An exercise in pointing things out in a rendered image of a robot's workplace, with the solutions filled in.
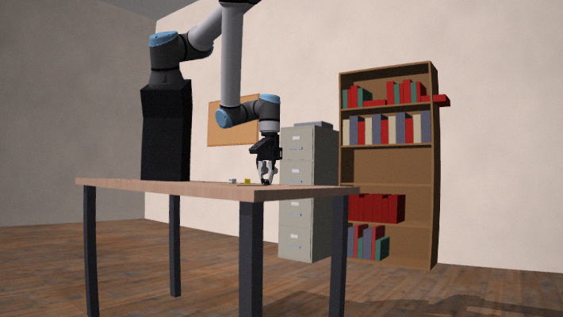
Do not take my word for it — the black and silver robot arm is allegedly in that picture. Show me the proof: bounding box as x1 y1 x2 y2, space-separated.
148 0 281 132

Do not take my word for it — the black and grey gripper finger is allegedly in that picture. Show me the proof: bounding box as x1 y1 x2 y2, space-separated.
256 154 269 183
267 153 278 185

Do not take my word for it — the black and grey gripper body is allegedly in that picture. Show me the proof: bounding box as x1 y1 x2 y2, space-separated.
258 132 282 161

